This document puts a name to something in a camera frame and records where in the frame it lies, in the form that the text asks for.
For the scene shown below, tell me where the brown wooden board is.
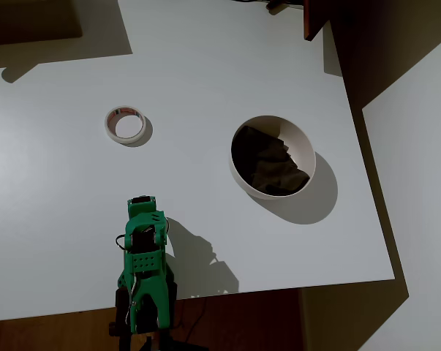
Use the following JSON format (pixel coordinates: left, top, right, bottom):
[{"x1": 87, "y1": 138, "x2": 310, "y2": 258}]
[{"x1": 303, "y1": 0, "x2": 333, "y2": 41}]

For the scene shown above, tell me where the black cable under table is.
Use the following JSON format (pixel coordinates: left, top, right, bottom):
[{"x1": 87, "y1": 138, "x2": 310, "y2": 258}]
[{"x1": 179, "y1": 298, "x2": 207, "y2": 330}]

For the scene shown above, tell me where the beige masking tape roll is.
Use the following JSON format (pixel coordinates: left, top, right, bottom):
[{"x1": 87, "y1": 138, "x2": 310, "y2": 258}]
[{"x1": 104, "y1": 105, "x2": 147, "y2": 143}]

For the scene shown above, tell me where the dark box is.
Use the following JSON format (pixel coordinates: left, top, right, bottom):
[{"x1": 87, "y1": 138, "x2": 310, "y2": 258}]
[{"x1": 0, "y1": 0, "x2": 84, "y2": 47}]

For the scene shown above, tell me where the dark crumpled cloth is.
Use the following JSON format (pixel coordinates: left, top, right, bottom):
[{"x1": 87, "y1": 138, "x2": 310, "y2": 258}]
[{"x1": 230, "y1": 125, "x2": 312, "y2": 197}]

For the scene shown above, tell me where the beige round bowl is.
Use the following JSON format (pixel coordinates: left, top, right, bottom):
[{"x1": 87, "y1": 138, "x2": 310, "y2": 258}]
[{"x1": 228, "y1": 115, "x2": 317, "y2": 201}]

